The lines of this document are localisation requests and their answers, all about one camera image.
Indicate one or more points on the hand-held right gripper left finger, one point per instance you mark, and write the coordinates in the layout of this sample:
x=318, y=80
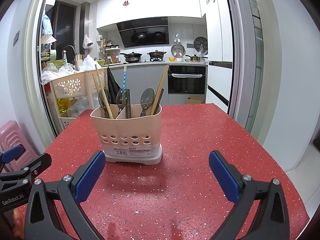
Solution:
x=91, y=177

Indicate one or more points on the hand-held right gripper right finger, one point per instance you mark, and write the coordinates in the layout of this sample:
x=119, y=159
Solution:
x=223, y=177

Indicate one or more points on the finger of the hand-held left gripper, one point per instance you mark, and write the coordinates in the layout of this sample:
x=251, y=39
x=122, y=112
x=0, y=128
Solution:
x=11, y=153
x=37, y=163

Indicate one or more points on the beige plastic utensil holder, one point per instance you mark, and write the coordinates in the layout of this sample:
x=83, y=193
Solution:
x=130, y=127

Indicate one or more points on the blue patterned chopstick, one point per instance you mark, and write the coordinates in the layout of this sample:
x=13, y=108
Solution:
x=124, y=80

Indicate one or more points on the person's left hand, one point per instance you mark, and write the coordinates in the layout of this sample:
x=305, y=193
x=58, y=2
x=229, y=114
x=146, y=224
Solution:
x=18, y=221

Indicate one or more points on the pink plastic stool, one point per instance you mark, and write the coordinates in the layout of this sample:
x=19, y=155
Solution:
x=12, y=135

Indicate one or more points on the yellow oil bottle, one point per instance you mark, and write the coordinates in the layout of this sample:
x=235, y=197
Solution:
x=62, y=106

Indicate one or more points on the cardboard box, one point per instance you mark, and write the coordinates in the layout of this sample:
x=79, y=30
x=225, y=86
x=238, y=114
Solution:
x=195, y=100

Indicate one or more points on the beige perforated storage cart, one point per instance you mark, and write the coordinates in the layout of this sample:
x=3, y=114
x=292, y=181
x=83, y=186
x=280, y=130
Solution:
x=67, y=85

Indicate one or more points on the pile of clear plastic bags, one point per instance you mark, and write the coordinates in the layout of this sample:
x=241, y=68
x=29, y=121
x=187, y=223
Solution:
x=55, y=73

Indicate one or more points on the black built-in oven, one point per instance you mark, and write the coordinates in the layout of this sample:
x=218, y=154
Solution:
x=187, y=85

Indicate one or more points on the stacked green bowls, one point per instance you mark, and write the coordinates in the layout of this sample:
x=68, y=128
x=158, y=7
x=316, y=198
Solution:
x=53, y=63

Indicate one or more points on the beige knife block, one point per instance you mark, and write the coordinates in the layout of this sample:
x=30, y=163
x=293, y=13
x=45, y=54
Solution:
x=78, y=62

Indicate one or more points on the white spray bottle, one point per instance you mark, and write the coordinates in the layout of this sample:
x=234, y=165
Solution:
x=65, y=57

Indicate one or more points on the grey lower kitchen cabinets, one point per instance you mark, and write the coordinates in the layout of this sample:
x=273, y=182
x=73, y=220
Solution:
x=142, y=80

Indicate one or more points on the black kitchen faucet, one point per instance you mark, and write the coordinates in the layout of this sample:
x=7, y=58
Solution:
x=68, y=47

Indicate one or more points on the small steel pot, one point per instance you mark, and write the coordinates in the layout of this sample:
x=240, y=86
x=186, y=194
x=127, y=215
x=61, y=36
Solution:
x=193, y=58

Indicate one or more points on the grey glass sliding door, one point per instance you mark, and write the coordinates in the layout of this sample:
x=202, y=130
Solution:
x=250, y=55

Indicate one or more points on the spice rack with bottles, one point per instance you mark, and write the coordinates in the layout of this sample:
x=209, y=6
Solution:
x=110, y=52

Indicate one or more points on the black wok with lid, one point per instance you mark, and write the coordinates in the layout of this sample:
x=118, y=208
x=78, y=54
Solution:
x=131, y=57

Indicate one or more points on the hanging white plastic bag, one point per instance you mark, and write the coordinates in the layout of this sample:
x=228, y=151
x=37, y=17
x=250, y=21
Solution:
x=87, y=42

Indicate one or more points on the hanging blue packet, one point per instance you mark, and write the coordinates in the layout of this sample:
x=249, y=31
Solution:
x=47, y=25

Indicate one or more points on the white refrigerator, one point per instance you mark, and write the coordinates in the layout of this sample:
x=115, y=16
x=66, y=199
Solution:
x=215, y=42

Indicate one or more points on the round black divided pan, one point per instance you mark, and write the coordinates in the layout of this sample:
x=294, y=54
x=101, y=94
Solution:
x=200, y=43

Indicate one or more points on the brown cooking pot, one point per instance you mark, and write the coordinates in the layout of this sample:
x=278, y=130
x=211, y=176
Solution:
x=157, y=54

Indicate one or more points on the black range hood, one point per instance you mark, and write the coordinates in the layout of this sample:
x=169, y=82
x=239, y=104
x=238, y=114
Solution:
x=142, y=36

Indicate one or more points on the white upper kitchen cabinets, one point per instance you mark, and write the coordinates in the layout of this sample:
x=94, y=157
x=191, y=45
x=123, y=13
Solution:
x=150, y=7

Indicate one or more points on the grey wall switch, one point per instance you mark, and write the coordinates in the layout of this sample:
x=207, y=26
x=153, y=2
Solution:
x=17, y=36

